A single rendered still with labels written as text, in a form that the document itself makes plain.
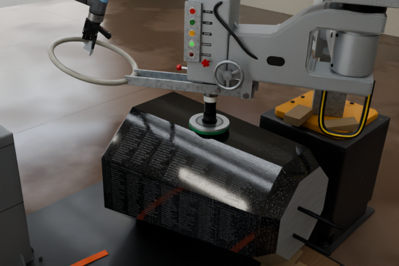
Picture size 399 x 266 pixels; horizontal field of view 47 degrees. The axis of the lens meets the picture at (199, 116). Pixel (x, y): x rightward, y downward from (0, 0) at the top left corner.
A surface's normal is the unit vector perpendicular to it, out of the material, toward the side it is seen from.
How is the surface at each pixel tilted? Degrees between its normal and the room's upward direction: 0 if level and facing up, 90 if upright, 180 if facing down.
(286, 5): 90
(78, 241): 0
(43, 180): 0
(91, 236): 0
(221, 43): 90
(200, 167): 45
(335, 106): 90
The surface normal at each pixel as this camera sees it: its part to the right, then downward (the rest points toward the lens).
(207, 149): -0.41, -0.42
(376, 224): 0.04, -0.90
